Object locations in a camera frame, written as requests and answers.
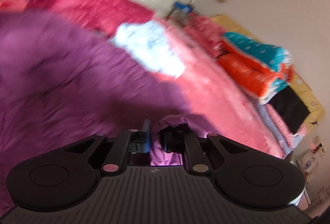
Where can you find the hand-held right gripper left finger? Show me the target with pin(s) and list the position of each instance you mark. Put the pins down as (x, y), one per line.
(146, 136)

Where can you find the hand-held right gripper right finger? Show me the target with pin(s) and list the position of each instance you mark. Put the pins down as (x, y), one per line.
(190, 146)

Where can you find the purple down jacket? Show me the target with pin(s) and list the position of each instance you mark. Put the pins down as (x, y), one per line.
(64, 79)

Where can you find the pink printed blanket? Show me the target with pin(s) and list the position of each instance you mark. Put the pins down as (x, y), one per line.
(219, 100)

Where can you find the folded lavender blanket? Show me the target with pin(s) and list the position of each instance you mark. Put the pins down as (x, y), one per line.
(265, 115)

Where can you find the folded pink blanket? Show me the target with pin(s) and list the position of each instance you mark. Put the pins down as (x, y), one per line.
(279, 123)

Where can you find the orange and teal quilt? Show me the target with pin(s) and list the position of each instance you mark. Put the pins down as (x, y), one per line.
(247, 66)

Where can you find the black cushion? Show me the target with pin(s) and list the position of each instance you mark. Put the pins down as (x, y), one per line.
(288, 107)

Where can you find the blue box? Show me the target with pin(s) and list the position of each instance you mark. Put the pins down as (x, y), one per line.
(183, 6)

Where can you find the clear plastic container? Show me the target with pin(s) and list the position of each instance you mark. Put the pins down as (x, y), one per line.
(180, 16)

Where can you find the pink patterned pillow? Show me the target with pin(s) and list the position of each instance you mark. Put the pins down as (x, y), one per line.
(206, 30)

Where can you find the framed photo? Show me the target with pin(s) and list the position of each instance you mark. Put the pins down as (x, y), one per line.
(310, 163)

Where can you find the yellow headboard cover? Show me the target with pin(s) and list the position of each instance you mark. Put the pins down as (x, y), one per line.
(313, 102)

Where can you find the white wall socket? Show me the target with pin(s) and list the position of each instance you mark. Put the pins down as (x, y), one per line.
(317, 146)

